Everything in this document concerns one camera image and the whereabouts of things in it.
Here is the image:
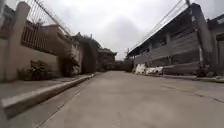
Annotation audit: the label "ivy covered building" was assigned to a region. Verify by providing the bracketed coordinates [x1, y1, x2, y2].
[71, 31, 118, 74]

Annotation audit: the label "bush at wall foot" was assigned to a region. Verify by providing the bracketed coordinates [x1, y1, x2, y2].
[17, 59, 54, 81]

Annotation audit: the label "grey concrete road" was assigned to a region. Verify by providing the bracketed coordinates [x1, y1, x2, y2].
[0, 70, 224, 128]

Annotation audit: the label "white rubble pile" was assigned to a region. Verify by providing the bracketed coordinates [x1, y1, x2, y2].
[133, 63, 164, 76]

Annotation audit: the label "concrete kerb strip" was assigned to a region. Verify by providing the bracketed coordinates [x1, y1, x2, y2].
[156, 73, 224, 84]

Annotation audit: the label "beige wall with metal fence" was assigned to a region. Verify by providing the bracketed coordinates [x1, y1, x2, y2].
[0, 0, 84, 83]

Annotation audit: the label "grey building with fence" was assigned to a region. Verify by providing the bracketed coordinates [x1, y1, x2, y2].
[126, 2, 224, 76]

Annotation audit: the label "overhead wires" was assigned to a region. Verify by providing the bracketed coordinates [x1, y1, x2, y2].
[128, 0, 188, 53]

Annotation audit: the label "dark climbing bush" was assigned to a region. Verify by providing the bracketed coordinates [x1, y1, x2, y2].
[58, 49, 82, 78]

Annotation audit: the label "raised concrete pavement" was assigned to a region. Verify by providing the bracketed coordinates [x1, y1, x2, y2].
[0, 73, 96, 120]

